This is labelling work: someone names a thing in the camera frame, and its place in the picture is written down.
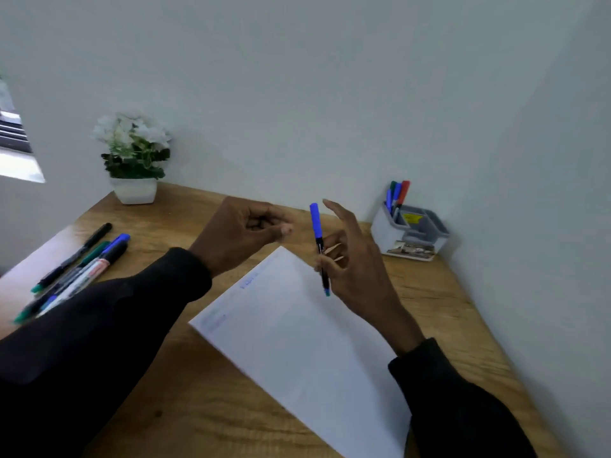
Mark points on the person's right hand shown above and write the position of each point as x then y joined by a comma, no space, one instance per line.
365,281

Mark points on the person's left hand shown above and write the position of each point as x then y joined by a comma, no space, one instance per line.
226,238

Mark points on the person's left thumb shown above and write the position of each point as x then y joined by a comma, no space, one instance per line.
277,230

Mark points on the person's right thumb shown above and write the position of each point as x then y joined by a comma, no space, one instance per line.
329,270

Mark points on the blue felt-tip pen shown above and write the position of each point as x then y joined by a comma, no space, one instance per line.
315,223

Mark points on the person's left forearm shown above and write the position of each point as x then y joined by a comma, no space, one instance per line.
95,348

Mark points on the person's right forearm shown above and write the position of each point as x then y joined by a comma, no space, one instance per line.
453,405

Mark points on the white paper sheet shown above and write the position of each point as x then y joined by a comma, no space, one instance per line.
305,343

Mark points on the grey desk organizer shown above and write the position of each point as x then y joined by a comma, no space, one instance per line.
410,238

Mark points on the blue marker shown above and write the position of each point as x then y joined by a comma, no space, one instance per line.
117,240
395,195

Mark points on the green marker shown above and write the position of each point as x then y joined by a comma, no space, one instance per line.
94,251
393,186

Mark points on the red marker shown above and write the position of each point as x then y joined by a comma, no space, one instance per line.
404,191

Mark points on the white flower potted plant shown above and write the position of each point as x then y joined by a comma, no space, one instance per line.
133,157

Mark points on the white marker with black cap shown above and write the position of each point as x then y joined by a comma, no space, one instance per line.
90,274

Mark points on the thin black pen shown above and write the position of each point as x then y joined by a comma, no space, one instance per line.
76,255

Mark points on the window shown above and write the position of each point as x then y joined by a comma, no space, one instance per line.
14,147

